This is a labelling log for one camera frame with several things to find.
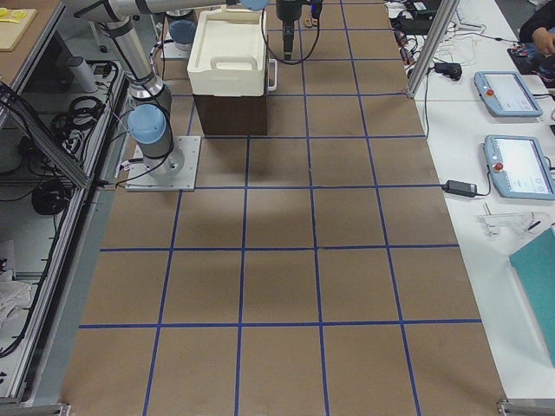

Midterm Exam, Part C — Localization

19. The aluminium frame post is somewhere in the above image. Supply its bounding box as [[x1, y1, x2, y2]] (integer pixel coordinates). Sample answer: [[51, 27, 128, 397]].
[[406, 0, 460, 99]]

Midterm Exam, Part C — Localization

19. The upper blue teach pendant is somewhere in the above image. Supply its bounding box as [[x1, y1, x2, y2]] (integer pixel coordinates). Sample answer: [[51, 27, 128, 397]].
[[473, 71, 543, 117]]

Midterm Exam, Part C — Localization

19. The white drawer handle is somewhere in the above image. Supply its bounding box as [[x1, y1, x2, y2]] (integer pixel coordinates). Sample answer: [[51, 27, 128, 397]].
[[267, 58, 278, 92]]

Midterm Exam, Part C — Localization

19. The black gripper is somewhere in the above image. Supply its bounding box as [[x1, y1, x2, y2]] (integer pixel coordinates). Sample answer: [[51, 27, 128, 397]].
[[276, 0, 304, 61]]

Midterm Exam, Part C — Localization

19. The small black power brick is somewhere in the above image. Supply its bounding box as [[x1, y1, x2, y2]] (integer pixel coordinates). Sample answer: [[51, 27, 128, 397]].
[[441, 179, 478, 198]]

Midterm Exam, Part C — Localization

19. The dark wooden drawer cabinet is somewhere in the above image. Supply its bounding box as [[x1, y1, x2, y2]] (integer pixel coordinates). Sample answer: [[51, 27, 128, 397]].
[[193, 94, 268, 136]]

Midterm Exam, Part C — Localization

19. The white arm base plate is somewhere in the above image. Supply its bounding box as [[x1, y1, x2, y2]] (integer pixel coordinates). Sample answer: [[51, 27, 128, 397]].
[[125, 136, 201, 192]]

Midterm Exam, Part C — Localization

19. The lower blue teach pendant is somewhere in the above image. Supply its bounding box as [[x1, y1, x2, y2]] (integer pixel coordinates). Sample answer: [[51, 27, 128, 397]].
[[484, 134, 554, 200]]

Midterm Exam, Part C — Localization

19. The white crumpled cloth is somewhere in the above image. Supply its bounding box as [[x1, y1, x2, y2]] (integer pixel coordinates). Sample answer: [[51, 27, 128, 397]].
[[0, 238, 32, 330]]

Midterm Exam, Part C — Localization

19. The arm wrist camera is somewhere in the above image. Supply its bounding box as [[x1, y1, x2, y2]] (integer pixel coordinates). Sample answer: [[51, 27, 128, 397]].
[[310, 0, 323, 20]]

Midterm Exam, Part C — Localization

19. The cream plastic tray lid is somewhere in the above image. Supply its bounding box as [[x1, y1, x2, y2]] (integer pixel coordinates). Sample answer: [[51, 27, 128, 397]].
[[187, 7, 266, 97]]

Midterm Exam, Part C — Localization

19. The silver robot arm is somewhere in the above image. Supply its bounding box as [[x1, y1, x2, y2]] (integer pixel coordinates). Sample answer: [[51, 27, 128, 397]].
[[67, 1, 272, 190]]

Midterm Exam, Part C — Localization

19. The blue teach pendant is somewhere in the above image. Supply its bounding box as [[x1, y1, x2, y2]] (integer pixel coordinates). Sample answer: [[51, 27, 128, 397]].
[[473, 71, 543, 117], [484, 134, 554, 200]]

